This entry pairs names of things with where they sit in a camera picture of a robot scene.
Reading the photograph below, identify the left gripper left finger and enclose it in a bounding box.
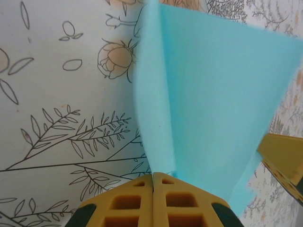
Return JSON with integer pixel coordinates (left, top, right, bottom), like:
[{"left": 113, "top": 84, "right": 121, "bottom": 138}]
[{"left": 68, "top": 174, "right": 154, "bottom": 227}]

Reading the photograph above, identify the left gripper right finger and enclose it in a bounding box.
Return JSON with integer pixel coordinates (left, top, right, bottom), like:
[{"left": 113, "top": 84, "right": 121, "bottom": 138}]
[{"left": 153, "top": 172, "right": 242, "bottom": 227}]

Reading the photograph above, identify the light blue cloth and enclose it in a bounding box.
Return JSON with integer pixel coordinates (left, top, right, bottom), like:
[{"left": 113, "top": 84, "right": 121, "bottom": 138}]
[{"left": 132, "top": 0, "right": 303, "bottom": 218}]

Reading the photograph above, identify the floral patterned table mat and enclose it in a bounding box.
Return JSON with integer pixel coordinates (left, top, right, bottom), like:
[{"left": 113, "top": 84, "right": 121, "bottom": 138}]
[{"left": 0, "top": 0, "right": 303, "bottom": 227}]

